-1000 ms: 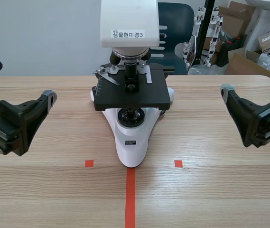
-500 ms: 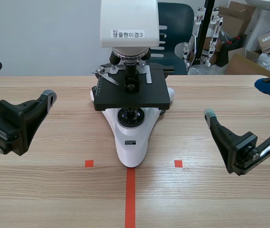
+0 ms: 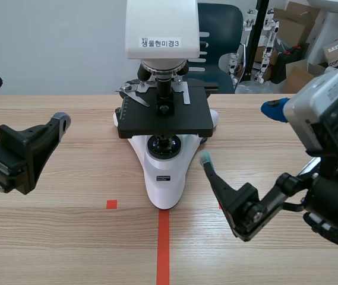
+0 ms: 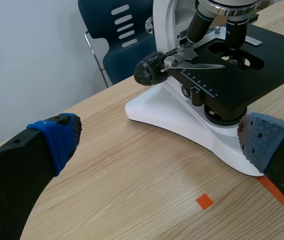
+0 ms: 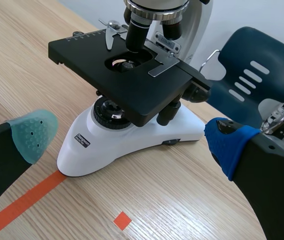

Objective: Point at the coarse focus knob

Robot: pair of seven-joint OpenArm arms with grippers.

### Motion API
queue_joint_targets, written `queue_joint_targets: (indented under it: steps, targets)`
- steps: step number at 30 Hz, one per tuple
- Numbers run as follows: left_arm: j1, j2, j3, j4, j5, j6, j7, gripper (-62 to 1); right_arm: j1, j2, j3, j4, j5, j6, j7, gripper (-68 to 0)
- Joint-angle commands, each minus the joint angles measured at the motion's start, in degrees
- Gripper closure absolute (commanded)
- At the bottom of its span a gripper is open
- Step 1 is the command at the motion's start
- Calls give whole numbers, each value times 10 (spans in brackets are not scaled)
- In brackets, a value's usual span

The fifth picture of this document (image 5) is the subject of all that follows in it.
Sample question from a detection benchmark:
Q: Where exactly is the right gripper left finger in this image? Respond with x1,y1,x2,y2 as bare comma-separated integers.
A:
0,108,59,220

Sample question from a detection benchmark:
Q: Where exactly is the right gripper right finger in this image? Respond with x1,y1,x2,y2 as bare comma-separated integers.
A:
204,117,284,240

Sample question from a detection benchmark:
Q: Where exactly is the white and black microscope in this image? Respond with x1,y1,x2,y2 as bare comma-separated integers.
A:
47,0,214,179

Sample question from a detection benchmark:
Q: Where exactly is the dark blue chair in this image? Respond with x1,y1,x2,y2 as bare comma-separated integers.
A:
198,26,284,130

